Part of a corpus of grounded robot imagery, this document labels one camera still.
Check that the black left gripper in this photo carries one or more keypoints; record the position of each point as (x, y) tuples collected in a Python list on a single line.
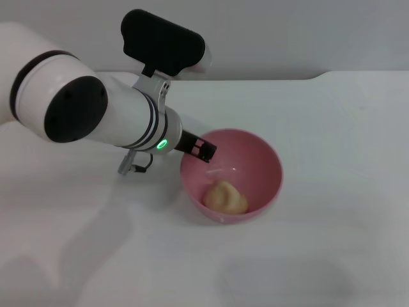
[(185, 140)]

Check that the pink plastic bowl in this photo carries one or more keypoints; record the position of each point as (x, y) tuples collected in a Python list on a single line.
[(246, 160)]

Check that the round tan egg yolk pastry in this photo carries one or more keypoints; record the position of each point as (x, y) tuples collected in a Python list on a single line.
[(227, 199)]

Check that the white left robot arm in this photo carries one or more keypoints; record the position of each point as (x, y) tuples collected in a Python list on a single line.
[(80, 105)]

